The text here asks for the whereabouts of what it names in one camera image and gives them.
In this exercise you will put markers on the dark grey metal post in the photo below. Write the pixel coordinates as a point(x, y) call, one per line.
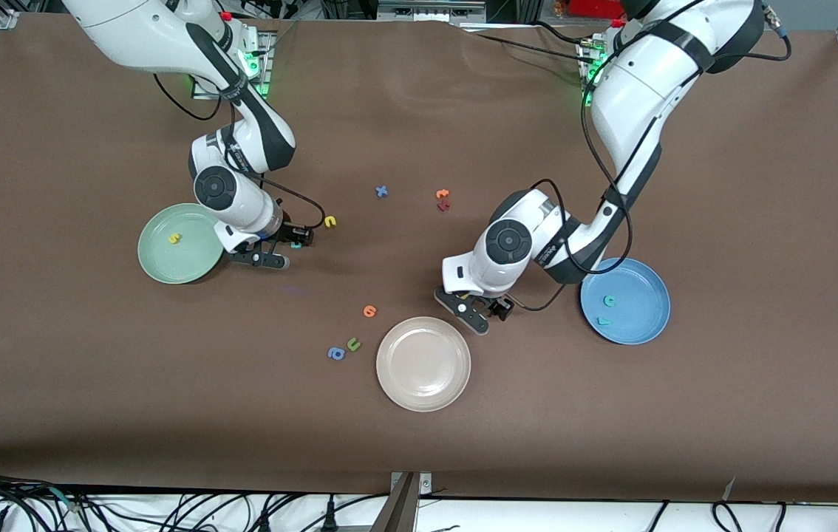
point(397, 510)

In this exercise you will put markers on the red box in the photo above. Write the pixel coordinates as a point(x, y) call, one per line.
point(596, 7)

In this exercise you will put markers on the beige plate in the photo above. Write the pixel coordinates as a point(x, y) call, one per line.
point(423, 363)

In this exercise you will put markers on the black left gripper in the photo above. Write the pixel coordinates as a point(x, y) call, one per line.
point(499, 305)

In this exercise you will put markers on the silver corner bracket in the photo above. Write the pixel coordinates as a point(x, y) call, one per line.
point(426, 484)

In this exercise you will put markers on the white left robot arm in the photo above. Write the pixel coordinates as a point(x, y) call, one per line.
point(633, 96)

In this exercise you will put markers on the blue plate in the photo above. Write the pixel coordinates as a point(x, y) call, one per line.
point(637, 310)

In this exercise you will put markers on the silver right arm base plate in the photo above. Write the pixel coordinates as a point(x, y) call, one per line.
point(268, 81)

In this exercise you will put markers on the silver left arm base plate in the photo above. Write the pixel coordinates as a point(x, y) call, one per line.
point(583, 92)

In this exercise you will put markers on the green plate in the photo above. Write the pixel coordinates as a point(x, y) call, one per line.
point(175, 258)

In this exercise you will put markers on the blue letter a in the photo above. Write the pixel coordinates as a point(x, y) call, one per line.
point(336, 354)

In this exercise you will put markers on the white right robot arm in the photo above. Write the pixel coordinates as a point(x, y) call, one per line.
point(242, 207)

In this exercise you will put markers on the grey metal device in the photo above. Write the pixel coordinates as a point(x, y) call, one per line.
point(430, 10)

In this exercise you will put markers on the brown table cover sheet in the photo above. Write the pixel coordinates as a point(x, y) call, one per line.
point(168, 406)

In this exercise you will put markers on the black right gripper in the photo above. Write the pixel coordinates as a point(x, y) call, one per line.
point(290, 233)

